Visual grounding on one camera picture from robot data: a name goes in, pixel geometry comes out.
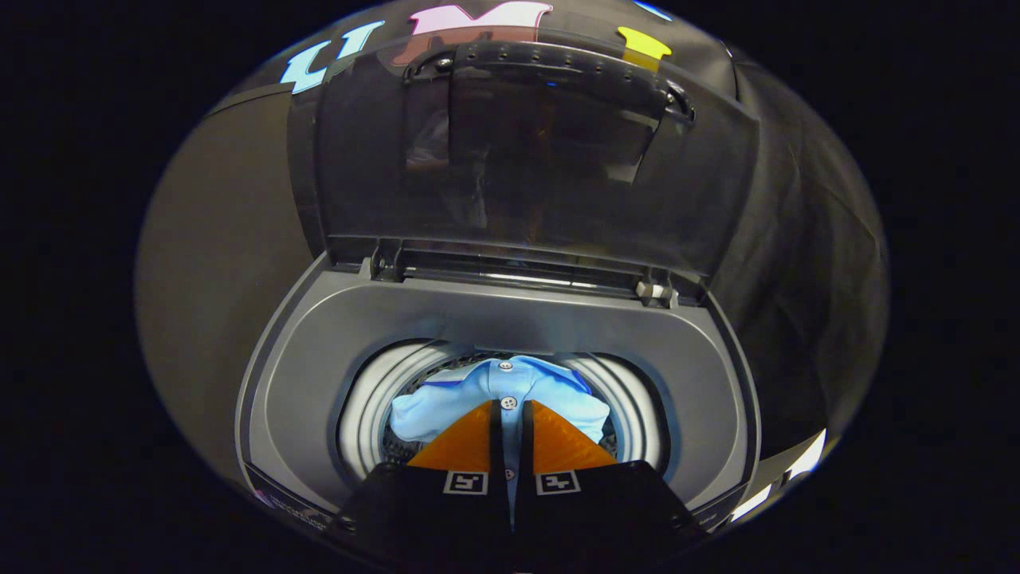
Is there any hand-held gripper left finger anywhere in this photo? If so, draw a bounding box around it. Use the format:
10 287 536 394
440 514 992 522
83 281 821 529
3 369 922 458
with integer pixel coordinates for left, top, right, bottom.
331 399 515 574

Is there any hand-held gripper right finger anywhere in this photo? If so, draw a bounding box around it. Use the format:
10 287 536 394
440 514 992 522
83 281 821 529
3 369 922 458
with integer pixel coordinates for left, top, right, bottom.
514 399 710 574

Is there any white board with black marks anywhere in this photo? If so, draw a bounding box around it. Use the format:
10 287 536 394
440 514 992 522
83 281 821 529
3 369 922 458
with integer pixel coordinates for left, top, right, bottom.
729 429 828 523

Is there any grey washing machine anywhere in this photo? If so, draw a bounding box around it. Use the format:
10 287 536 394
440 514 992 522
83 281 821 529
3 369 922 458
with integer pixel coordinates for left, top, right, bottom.
233 247 762 535

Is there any dark washing machine lid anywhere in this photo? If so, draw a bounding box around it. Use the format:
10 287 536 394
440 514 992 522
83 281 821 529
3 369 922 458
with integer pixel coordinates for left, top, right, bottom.
287 32 762 280

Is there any light blue polo shirt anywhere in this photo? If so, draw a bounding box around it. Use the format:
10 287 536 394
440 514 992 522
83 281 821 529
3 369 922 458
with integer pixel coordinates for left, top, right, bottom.
389 355 610 511

